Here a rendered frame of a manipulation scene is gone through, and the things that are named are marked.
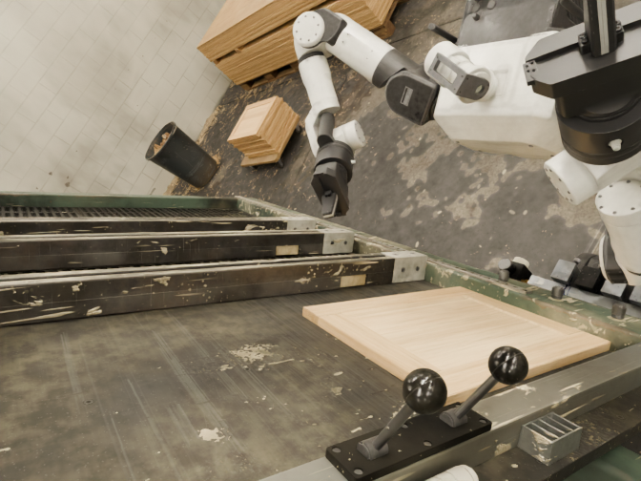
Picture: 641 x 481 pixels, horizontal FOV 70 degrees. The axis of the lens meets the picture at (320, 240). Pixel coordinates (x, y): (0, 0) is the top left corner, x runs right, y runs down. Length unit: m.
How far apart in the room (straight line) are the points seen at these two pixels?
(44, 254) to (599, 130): 1.09
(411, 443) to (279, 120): 3.84
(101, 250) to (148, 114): 5.20
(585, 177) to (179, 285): 0.71
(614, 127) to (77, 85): 5.93
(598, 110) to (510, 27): 0.46
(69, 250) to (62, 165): 4.80
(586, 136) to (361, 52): 0.68
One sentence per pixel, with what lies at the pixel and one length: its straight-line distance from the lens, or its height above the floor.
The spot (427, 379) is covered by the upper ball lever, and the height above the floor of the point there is 1.55.
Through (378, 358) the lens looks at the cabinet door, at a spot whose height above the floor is 1.30.
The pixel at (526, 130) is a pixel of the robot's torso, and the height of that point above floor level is 1.29.
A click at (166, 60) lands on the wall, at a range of 6.64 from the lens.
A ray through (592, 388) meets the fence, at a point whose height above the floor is 1.15.
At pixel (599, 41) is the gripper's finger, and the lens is 0.47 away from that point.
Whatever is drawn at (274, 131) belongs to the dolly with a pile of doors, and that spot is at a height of 0.27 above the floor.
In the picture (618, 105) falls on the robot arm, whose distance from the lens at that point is 0.53.
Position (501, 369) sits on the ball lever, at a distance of 0.49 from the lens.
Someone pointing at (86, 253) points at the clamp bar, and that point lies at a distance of 1.23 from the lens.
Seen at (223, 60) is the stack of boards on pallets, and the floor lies 0.50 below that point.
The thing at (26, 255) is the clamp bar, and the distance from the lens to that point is 1.22.
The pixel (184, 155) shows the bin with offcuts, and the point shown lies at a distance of 5.23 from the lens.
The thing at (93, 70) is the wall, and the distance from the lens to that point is 6.29.
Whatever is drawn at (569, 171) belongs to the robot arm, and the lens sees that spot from 0.62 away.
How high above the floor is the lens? 1.89
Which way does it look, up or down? 36 degrees down
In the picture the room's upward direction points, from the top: 53 degrees counter-clockwise
